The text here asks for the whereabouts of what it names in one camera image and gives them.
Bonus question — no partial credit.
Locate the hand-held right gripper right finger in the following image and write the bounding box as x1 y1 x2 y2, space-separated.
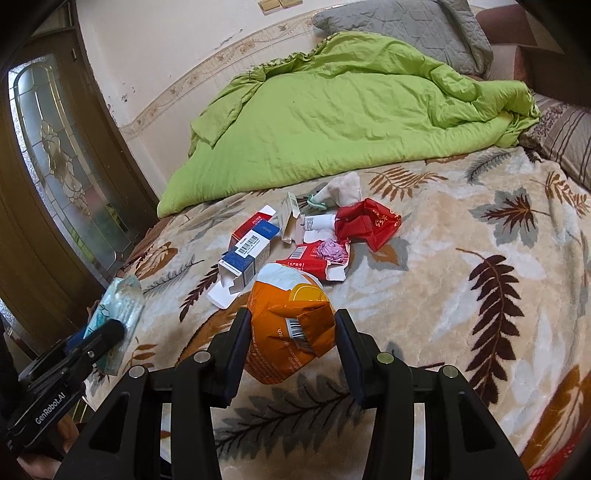
333 308 529 480

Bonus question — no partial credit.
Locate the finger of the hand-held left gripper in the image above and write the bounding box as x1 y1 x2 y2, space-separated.
65 329 97 357
60 318 125 372

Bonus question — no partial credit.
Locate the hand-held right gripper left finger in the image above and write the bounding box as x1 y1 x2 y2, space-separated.
53 307 253 480

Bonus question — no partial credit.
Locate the pale blue plastic packet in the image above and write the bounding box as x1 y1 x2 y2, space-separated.
85 275 146 376

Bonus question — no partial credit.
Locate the orange snack bag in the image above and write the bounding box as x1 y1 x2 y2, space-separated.
245 264 336 386

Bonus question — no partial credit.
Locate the red plastic bag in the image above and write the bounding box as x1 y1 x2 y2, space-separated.
333 198 402 253

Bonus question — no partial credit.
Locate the long white barcode box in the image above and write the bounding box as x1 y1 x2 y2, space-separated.
279 191 305 244

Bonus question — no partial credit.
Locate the open blue white box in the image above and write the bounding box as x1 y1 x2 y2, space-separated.
207 249 273 310

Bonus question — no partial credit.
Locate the torn red white wrapper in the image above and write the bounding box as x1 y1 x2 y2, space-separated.
276 240 352 283

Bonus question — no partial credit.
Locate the pink crumpled wrapper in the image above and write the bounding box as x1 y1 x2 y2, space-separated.
316 239 349 265

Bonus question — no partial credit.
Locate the blue white barcode box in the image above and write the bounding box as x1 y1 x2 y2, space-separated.
233 220 283 261

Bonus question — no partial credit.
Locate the leaf printed blanket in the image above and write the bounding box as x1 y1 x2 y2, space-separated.
85 147 591 480

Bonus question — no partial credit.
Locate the red white small box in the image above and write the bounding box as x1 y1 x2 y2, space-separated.
231 206 278 243

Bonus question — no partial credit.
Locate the white spray bottle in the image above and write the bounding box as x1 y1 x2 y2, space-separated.
300 213 340 232

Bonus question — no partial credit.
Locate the crumpled beige tissue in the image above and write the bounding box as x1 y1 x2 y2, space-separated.
318 172 362 206

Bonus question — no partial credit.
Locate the wooden door with glass panel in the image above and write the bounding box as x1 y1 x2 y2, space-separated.
0 0 160 370

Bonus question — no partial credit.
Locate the green quilt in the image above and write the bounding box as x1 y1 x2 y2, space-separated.
157 31 542 220

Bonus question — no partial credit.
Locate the striped brown pillow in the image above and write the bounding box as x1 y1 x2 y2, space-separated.
519 90 591 192

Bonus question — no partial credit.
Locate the grey quilted pillow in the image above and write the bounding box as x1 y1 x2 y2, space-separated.
311 0 494 79

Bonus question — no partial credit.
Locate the brown headboard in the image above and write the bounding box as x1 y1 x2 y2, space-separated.
475 4 561 93

